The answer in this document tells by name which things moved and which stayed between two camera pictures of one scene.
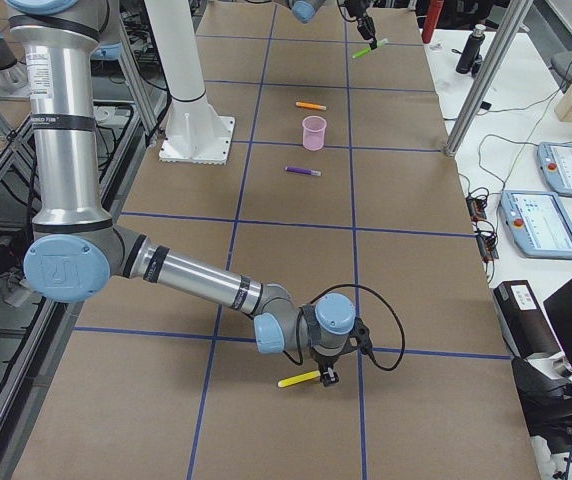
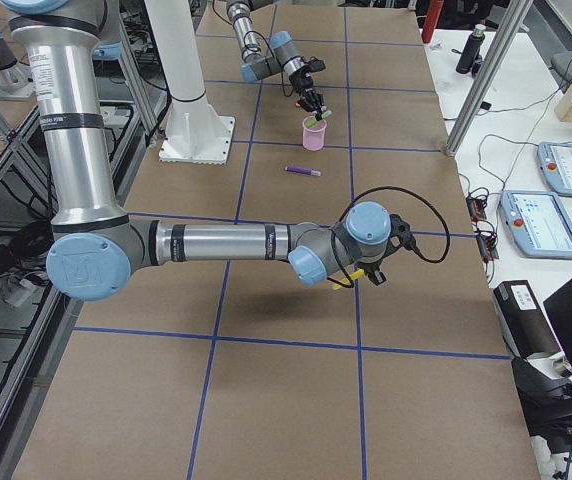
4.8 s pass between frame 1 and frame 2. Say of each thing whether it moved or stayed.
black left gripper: moved
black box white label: stayed
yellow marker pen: moved
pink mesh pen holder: stayed
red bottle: stayed
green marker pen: moved
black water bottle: stayed
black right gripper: moved
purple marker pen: stayed
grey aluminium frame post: stayed
